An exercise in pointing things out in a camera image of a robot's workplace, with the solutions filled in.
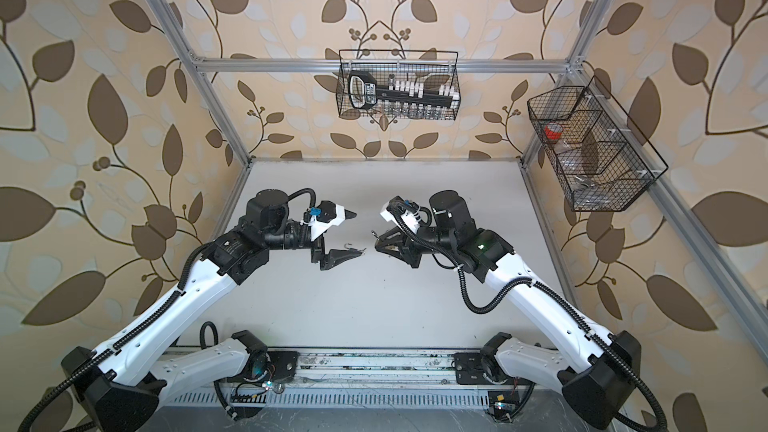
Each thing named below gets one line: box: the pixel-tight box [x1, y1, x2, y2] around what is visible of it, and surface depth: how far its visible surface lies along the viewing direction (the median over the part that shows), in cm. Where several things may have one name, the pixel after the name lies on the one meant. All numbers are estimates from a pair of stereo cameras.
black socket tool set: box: [348, 70, 459, 117], surface depth 86 cm
